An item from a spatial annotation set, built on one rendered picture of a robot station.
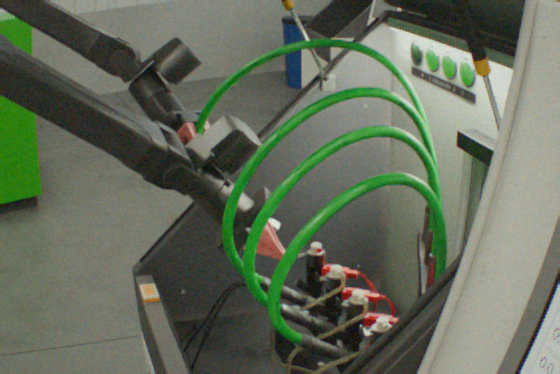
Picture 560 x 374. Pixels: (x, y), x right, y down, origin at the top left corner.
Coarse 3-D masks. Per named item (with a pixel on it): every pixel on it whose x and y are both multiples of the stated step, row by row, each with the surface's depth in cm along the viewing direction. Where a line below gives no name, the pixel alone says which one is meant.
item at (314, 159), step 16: (368, 128) 82; (384, 128) 82; (336, 144) 81; (416, 144) 84; (304, 160) 81; (320, 160) 81; (288, 176) 81; (432, 176) 87; (288, 192) 81; (272, 208) 81; (256, 224) 81; (256, 240) 82; (432, 256) 92; (432, 272) 93; (256, 288) 84; (288, 320) 88; (304, 320) 88; (320, 320) 90
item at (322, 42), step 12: (276, 48) 102; (288, 48) 101; (300, 48) 101; (348, 48) 100; (360, 48) 100; (252, 60) 103; (264, 60) 102; (384, 60) 100; (240, 72) 103; (396, 72) 101; (228, 84) 104; (408, 84) 102; (216, 96) 104; (204, 108) 105; (420, 108) 103; (204, 120) 106
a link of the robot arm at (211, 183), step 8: (208, 168) 97; (216, 168) 98; (208, 176) 96; (216, 176) 97; (224, 176) 98; (200, 184) 96; (208, 184) 96; (216, 184) 97; (192, 192) 97; (200, 192) 96; (208, 192) 96; (200, 200) 97; (216, 200) 98
